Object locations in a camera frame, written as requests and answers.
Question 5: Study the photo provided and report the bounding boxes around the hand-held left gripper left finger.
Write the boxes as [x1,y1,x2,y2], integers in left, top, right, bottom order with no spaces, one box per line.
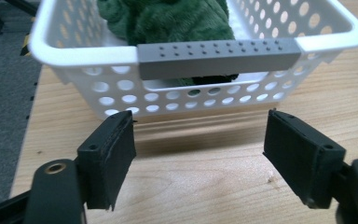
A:
[76,109,137,212]

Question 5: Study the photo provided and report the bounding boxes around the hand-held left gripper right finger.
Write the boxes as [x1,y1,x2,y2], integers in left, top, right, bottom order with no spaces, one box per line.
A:
[262,108,347,210]

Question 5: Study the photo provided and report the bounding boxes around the white perforated plastic basket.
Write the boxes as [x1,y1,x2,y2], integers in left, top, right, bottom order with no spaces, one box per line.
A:
[28,0,358,121]

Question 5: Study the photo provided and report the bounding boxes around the green plush cloth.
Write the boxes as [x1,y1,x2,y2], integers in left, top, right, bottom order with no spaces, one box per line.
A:
[96,0,241,87]

